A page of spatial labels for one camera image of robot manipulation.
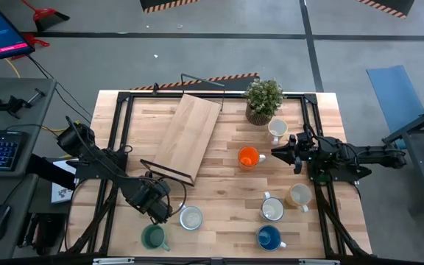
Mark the black clamp parts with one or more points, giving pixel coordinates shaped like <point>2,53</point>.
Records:
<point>11,104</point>

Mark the striped mug pale inside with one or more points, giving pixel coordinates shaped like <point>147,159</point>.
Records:
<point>190,218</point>

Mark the dark grey side table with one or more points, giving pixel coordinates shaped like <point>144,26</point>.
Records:
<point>422,154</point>

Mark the green mug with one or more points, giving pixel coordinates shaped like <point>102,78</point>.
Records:
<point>153,236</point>

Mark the grey desk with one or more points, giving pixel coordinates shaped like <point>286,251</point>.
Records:
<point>20,117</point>

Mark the black ramp hazard stripe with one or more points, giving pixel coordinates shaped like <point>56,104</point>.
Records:
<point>160,3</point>
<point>392,5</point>
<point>234,82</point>

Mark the black oblong pad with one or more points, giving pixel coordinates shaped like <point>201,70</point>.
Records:
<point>50,172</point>

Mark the grey metal tool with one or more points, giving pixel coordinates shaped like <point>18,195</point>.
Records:
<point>35,96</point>

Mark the red dustpan with brush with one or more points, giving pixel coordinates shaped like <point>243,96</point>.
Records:
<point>48,16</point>

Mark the black table frame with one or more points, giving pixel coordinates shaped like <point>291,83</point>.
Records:
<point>142,95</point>

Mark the white mug blue leaf print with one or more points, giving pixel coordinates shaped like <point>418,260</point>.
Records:
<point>272,210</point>

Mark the wooden shelf black metal frame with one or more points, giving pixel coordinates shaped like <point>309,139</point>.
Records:
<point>188,136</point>

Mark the white printed paper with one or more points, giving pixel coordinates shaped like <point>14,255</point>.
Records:
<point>62,191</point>

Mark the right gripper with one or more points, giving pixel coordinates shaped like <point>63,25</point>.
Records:
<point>301,152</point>

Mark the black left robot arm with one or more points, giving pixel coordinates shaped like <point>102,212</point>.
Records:
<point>98,158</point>

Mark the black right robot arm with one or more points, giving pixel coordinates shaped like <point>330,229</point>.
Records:
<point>374,152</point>

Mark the blue floor mat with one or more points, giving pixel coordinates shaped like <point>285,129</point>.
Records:
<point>396,95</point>

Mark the silver frame bracket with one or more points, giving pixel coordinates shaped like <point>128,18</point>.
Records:
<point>318,262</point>
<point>112,261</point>

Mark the potted plant striped pot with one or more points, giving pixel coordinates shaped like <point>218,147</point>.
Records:
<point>263,97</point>

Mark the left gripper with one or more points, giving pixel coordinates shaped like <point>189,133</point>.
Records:
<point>149,197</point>

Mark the red plastic floor tool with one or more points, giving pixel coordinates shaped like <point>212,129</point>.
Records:
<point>31,38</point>

